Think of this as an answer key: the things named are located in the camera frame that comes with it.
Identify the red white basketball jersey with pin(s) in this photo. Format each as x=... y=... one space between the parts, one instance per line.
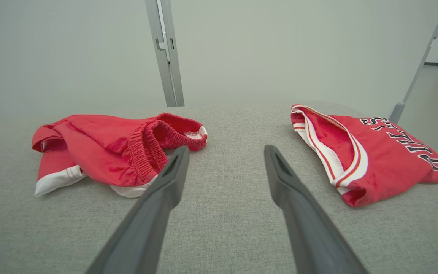
x=378 y=163

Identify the slanted grey partition post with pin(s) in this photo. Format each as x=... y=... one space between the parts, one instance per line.
x=420 y=64

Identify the red shorts with white trim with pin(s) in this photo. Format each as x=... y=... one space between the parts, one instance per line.
x=105 y=148

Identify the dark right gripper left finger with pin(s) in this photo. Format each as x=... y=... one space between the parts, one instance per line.
x=150 y=213

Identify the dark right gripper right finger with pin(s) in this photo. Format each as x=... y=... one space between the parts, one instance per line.
x=302 y=220

